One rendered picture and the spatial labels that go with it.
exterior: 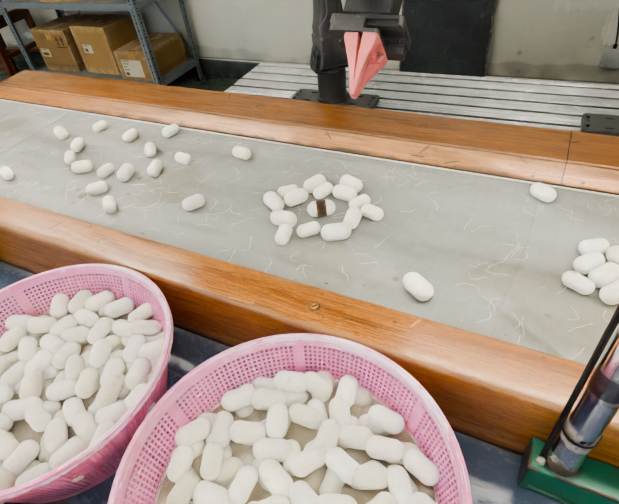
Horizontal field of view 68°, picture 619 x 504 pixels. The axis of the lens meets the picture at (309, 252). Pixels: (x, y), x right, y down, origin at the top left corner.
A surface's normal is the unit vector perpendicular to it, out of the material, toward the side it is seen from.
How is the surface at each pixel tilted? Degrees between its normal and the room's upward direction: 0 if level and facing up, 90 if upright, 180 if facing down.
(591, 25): 90
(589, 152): 0
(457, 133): 0
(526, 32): 90
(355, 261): 0
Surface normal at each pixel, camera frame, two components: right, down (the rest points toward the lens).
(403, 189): -0.10, -0.74
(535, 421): -0.44, 0.63
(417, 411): -0.87, 0.14
